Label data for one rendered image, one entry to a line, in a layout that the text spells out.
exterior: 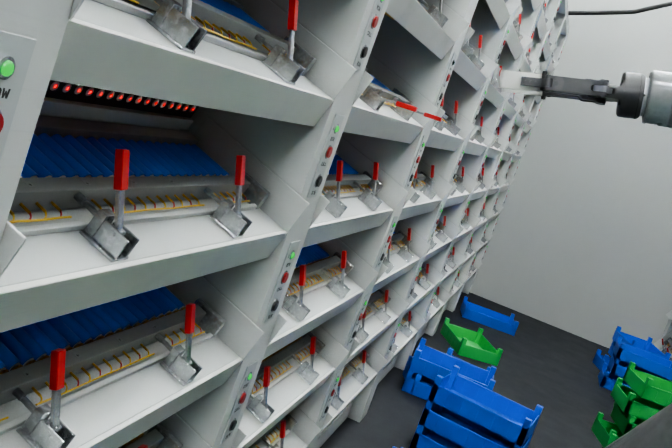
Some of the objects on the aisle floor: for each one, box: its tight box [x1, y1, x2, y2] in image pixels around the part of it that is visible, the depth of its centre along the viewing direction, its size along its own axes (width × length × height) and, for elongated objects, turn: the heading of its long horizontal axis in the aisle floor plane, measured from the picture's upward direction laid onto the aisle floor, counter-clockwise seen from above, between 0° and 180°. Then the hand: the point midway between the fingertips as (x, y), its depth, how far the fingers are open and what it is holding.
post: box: [297, 0, 488, 448], centre depth 185 cm, size 20×9×174 cm, turn 4°
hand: (519, 82), depth 142 cm, fingers open, 6 cm apart
